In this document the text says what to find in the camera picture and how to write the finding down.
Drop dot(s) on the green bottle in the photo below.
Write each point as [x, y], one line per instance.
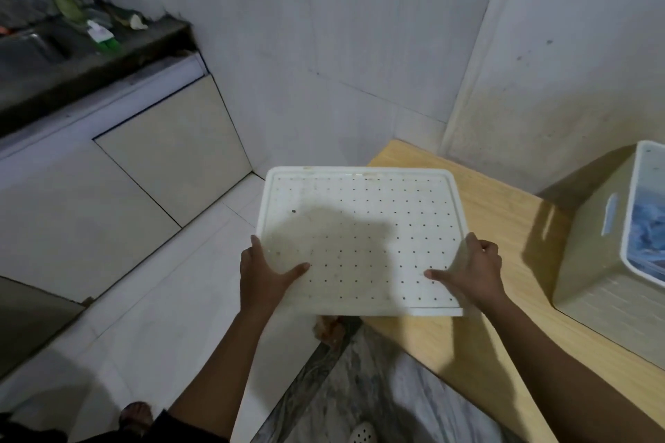
[106, 40]

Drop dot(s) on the person's right hand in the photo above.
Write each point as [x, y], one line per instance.
[480, 276]

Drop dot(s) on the dark stone kitchen counter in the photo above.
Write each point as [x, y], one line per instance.
[78, 79]

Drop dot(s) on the beige cabinet door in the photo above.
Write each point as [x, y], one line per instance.
[182, 147]

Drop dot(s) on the white perforated box lid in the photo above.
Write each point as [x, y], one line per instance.
[363, 230]

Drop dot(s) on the person's right forearm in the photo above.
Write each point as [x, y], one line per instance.
[571, 380]

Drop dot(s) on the steel sink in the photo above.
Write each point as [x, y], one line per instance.
[31, 50]

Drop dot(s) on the person's white left clog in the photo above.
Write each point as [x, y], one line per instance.
[362, 432]

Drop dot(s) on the person's left hand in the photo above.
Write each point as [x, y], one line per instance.
[260, 287]

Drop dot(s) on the white kitchen cabinet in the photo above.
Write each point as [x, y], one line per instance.
[52, 209]

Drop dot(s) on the person's left forearm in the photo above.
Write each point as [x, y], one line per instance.
[223, 375]

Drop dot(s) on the wooden folding table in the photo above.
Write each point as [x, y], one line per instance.
[493, 198]

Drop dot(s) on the grey metal appliance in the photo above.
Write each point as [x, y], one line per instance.
[31, 323]

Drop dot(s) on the person's navy shirt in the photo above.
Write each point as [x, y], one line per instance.
[192, 427]

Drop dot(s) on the white storage box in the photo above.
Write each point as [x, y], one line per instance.
[587, 261]

